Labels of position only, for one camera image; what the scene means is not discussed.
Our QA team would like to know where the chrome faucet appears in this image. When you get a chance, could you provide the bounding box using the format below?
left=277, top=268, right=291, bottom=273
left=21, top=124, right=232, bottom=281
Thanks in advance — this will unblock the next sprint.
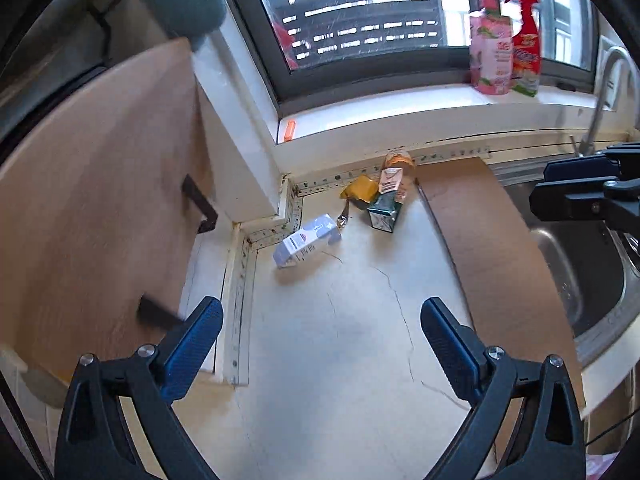
left=572, top=46, right=639, bottom=157

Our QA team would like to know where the stainless steel sink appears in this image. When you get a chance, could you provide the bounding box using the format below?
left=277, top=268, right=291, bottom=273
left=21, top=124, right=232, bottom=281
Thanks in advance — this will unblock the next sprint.
left=490, top=157, right=639, bottom=367

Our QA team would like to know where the brown cardboard sheet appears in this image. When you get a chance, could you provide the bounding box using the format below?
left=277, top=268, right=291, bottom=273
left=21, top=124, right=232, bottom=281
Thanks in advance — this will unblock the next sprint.
left=416, top=157, right=585, bottom=462

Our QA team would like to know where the red spray bottle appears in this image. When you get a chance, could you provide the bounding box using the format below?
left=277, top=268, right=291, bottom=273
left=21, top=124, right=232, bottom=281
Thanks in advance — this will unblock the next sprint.
left=506, top=0, right=541, bottom=98

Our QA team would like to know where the pink detergent bottle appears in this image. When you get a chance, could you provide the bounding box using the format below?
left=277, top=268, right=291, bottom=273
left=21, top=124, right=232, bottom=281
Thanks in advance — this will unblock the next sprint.
left=469, top=0, right=513, bottom=96

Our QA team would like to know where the orange snack wrapper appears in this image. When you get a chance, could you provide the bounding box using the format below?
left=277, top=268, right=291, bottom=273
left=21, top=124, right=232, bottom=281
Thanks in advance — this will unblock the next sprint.
left=378, top=150, right=416, bottom=204

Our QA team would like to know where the green carton box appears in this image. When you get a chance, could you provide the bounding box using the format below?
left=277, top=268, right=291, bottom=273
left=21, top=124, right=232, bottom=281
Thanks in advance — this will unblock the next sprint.
left=367, top=183, right=407, bottom=233

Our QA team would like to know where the yellow crumpled wrapper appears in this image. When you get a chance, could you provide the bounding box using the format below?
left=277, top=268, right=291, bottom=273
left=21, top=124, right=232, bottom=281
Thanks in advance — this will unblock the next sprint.
left=340, top=174, right=378, bottom=209

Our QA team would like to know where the white purple carton box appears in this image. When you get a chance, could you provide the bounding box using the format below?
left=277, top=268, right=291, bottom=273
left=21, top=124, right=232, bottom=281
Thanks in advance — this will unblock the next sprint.
left=272, top=214, right=342, bottom=269

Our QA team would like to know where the small orange object on sill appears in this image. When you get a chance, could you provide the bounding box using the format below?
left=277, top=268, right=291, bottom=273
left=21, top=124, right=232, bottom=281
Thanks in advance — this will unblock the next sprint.
left=283, top=119, right=296, bottom=142

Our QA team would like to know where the black cable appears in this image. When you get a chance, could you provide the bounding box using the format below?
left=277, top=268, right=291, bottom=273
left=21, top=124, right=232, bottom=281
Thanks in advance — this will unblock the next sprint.
left=584, top=408, right=637, bottom=449

